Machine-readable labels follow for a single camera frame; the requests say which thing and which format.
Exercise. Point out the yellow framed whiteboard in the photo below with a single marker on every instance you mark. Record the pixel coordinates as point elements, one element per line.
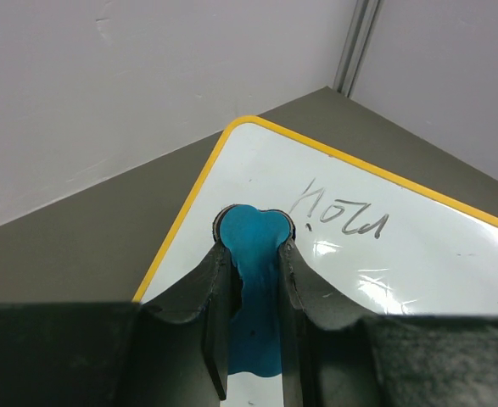
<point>425,263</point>

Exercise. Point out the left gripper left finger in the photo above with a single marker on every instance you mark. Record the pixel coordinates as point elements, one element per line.
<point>179,348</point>

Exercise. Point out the corner aluminium wall profile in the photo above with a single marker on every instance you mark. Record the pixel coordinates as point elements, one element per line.
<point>358,37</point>

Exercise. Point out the blue eraser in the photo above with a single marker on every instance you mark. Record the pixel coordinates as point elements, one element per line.
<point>253,238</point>

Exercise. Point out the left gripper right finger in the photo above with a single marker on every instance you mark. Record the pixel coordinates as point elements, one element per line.
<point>326,352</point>

